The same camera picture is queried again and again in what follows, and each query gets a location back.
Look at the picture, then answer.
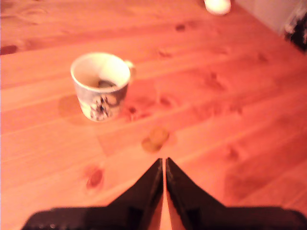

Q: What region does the brown coffee capsule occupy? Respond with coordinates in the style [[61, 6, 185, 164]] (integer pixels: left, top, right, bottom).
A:
[[141, 126, 170, 153]]

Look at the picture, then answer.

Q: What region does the grey coffee capsule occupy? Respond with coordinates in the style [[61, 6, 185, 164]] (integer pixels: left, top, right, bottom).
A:
[[97, 80, 118, 89]]

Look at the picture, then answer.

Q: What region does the white mug with cartoon print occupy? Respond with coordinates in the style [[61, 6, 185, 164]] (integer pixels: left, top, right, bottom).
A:
[[70, 52, 137, 122]]

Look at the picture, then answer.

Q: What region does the small white round camera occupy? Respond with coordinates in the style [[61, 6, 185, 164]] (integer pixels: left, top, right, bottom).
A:
[[203, 0, 232, 15]]

